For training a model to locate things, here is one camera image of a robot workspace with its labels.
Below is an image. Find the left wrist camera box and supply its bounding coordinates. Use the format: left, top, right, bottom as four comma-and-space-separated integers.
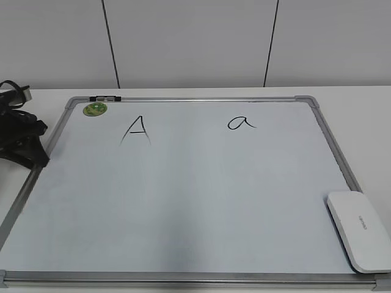
1, 85, 32, 106

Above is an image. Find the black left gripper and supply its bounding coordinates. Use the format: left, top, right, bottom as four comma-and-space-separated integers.
1, 104, 49, 169

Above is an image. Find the white board eraser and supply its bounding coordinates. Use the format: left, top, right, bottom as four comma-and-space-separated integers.
327, 191, 390, 273

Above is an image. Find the black silver board clip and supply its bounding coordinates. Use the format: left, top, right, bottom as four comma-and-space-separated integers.
89, 95, 122, 102

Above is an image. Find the white board with grey frame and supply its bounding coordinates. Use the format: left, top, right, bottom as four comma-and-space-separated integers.
1, 96, 390, 291

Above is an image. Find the round green magnet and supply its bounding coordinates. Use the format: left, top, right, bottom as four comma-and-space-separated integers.
82, 102, 108, 117

